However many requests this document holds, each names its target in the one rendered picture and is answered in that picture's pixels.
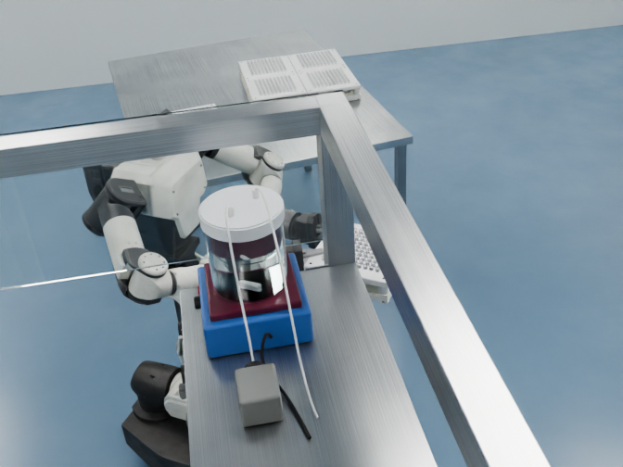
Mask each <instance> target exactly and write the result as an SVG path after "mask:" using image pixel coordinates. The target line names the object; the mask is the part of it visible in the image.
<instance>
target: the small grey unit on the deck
mask: <svg viewBox="0 0 623 467"><path fill-rule="evenodd" d="M235 382H236V389H237V395H238V403H239V409H240V414H241V420H242V424H243V426H244V427H249V426H253V425H259V424H265V423H274V422H279V421H282V420H283V419H284V413H283V406H282V398H281V393H280V388H279V384H278V379H277V374H276V369H275V366H274V364H273V363H269V364H264V363H262V362H260V361H251V362H249V363H248V364H246V366H245V367H244V368H241V369H237V370H235Z"/></svg>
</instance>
